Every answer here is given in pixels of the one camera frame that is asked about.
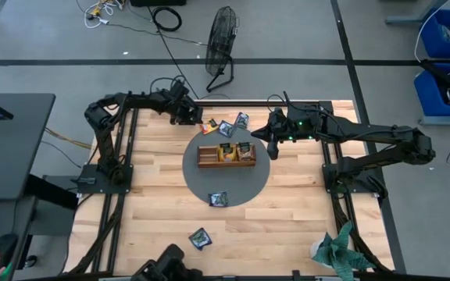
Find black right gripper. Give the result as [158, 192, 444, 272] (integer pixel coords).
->
[250, 108, 291, 162]

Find wooden tea organizer box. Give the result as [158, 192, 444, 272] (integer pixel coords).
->
[196, 142, 257, 169]

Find dark blue tea packet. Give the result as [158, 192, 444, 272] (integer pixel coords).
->
[187, 228, 213, 251]
[234, 112, 250, 130]
[216, 120, 237, 138]
[208, 190, 229, 208]

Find wooden top table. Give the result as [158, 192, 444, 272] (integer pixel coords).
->
[77, 100, 382, 274]

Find grey round mat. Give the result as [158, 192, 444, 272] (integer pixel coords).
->
[181, 126, 271, 207]

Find black floor fan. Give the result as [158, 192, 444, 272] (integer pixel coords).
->
[204, 5, 241, 94]

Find black box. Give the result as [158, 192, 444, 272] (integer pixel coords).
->
[130, 0, 188, 7]

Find green artificial plant white pot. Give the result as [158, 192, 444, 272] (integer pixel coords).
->
[310, 221, 377, 281]

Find black bulky device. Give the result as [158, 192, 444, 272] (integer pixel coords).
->
[130, 244, 203, 281]

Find black desk foot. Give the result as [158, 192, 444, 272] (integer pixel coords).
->
[25, 173, 80, 211]

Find blue storage bin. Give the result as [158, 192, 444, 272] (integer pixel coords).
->
[413, 63, 450, 118]
[420, 8, 450, 59]

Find grey platform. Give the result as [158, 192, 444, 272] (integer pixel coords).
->
[418, 111, 450, 126]

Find grey metal stand base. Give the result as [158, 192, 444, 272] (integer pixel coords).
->
[384, 0, 441, 27]

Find black bar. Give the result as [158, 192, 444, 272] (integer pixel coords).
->
[420, 58, 450, 101]

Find black computer mouse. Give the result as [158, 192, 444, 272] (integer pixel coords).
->
[0, 233, 19, 274]

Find long black floor cable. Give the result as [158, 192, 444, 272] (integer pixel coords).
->
[152, 11, 201, 100]

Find thin black floor cable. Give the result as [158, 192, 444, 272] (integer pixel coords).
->
[105, 21, 209, 47]

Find coiled black cable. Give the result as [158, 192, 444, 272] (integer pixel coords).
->
[151, 6, 184, 33]

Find black cable bundle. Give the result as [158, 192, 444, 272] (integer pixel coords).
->
[332, 194, 391, 272]
[68, 194, 127, 274]

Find yellow cables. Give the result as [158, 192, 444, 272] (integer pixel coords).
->
[44, 126, 93, 150]

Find white cable bundle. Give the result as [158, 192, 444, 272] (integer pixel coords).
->
[83, 0, 127, 30]

